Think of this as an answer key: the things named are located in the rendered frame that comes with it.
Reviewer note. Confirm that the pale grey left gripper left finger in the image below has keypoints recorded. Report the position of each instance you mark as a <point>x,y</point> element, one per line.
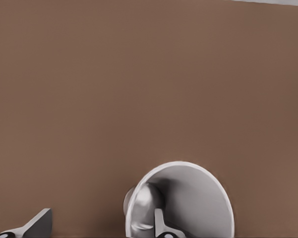
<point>37,224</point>

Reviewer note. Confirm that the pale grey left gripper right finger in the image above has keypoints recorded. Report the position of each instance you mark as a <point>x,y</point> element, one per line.
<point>160,223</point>

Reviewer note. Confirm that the white IKEA cup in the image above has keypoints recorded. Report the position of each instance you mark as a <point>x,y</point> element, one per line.
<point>196,198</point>

